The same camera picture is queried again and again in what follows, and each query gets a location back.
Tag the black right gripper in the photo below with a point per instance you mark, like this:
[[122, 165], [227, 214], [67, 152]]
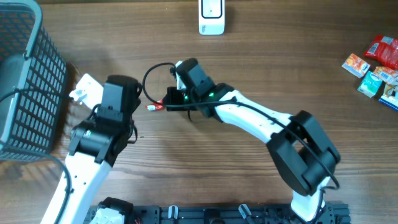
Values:
[[172, 93]]

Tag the red stick sachet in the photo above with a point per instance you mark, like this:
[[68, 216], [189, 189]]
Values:
[[155, 106]]

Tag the orange small box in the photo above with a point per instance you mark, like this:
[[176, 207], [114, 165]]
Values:
[[356, 66], [386, 74]]

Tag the teal small box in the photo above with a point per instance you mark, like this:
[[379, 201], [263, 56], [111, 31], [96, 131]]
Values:
[[370, 84]]

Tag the white cream snack bag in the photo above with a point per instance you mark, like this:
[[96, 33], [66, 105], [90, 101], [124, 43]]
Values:
[[389, 97]]

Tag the red candy bag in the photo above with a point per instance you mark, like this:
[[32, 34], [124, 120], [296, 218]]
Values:
[[384, 50]]

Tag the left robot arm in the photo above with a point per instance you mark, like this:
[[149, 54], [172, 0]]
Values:
[[93, 149]]

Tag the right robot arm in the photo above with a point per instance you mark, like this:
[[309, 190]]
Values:
[[303, 154]]

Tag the white barcode scanner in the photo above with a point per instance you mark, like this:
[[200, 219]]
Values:
[[211, 17]]

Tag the grey plastic mesh basket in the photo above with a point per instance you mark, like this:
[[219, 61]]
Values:
[[33, 81]]

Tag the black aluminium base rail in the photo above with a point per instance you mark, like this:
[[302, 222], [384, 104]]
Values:
[[266, 214]]

